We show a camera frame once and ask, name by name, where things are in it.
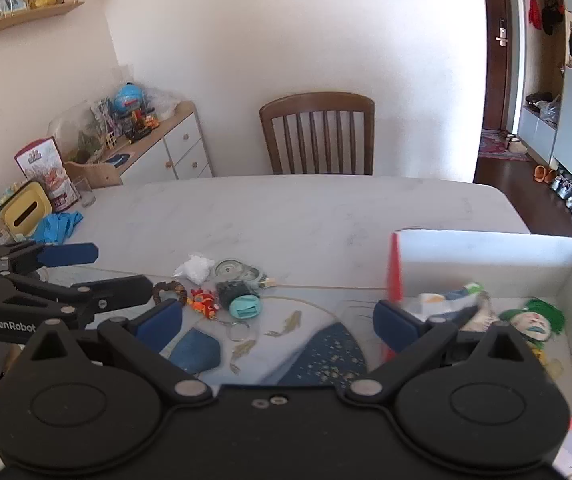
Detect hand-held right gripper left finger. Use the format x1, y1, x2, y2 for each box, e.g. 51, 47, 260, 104
18, 299, 214, 404

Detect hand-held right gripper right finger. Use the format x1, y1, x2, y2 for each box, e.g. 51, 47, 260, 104
344, 300, 542, 404

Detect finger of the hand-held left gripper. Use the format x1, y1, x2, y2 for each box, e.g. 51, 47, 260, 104
0, 241, 100, 275
0, 272, 155, 331

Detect brown beaded bracelet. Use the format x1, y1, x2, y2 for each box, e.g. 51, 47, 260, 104
152, 280, 189, 306

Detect red orange charm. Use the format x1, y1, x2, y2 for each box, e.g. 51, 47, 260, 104
188, 287, 219, 318

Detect white colourful print packet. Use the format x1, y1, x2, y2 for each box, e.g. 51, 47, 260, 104
418, 282, 487, 321

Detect small white plastic bag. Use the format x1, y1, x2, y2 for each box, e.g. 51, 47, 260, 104
173, 255, 215, 284

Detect teal keychain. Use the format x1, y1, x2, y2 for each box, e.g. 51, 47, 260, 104
226, 294, 265, 343

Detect round grey green disc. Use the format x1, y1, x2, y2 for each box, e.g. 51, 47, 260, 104
214, 258, 261, 283

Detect red cardboard box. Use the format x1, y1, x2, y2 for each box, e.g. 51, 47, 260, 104
386, 229, 572, 480

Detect green haired face doll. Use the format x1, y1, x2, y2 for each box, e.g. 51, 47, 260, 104
498, 297, 566, 346

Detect blue cloth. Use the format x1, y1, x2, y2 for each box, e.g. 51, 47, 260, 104
30, 211, 85, 245

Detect clear drinking glass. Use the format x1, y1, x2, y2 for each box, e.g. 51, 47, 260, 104
73, 176, 97, 208

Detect yellow topped tissue box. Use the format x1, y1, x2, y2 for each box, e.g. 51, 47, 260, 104
0, 180, 55, 241

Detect red white snack bag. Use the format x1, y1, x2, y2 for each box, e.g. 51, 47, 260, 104
14, 136, 80, 213

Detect wooden desk organizer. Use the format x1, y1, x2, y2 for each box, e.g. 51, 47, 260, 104
64, 150, 134, 188

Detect white wooden sideboard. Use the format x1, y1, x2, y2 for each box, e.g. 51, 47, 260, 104
116, 101, 215, 186

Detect blue globe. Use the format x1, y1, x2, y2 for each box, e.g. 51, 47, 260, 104
114, 82, 145, 111

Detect clear plastic bag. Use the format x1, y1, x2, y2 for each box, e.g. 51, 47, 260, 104
140, 87, 181, 121

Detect patterned red doormat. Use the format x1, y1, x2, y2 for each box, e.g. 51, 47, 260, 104
478, 130, 534, 163

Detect beige slippers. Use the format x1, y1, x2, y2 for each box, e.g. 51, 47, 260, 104
500, 132, 529, 155

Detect wooden dining chair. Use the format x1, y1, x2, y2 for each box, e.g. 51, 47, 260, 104
259, 91, 375, 177

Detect brown entrance door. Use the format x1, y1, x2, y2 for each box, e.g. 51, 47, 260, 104
481, 0, 522, 133

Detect grey plastic bag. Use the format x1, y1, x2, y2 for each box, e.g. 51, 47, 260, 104
533, 100, 562, 123

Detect black hanging bag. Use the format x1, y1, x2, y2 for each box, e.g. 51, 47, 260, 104
541, 0, 565, 36

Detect wooden wall shelf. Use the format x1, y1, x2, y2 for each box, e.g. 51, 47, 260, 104
0, 0, 86, 37

